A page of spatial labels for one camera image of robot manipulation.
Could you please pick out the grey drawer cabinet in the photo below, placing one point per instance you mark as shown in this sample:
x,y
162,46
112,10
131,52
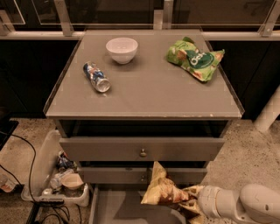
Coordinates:
x,y
148,97

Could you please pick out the green chip bag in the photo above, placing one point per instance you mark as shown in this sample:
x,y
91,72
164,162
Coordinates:
x,y
201,65

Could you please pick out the plastic bottle in bin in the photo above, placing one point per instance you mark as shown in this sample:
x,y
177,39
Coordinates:
x,y
56,181

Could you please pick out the clear plastic bin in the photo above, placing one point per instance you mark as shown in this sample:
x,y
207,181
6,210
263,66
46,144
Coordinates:
x,y
44,168

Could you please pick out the brown chip bag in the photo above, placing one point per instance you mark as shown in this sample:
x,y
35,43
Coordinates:
x,y
162,191

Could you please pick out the white cup in bin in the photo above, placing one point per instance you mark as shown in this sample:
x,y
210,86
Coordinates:
x,y
72,181

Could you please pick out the bottom grey drawer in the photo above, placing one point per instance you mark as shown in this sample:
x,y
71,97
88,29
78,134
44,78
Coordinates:
x,y
123,206

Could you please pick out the grey drawer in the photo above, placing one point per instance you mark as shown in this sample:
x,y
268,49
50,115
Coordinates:
x,y
123,206
110,175
136,149

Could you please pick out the top grey drawer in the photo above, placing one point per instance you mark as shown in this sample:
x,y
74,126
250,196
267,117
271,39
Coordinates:
x,y
136,149

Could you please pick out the white bowl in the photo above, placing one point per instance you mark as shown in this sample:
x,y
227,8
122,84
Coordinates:
x,y
122,50

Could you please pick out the middle grey drawer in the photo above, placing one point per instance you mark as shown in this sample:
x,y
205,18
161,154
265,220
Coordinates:
x,y
110,175

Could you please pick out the blue soda can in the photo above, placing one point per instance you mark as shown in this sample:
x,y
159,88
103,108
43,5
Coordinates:
x,y
96,77

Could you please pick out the small cup on floor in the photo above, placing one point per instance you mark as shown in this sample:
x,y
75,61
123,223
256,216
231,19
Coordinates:
x,y
6,184

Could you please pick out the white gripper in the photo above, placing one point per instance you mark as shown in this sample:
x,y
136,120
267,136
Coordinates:
x,y
208,197

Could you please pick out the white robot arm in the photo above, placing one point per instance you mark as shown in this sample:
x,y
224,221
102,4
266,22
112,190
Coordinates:
x,y
253,204

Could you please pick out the metal window railing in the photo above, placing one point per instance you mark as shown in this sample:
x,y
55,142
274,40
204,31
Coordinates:
x,y
71,16

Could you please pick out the white post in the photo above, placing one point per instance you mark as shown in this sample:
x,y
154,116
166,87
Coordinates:
x,y
269,113

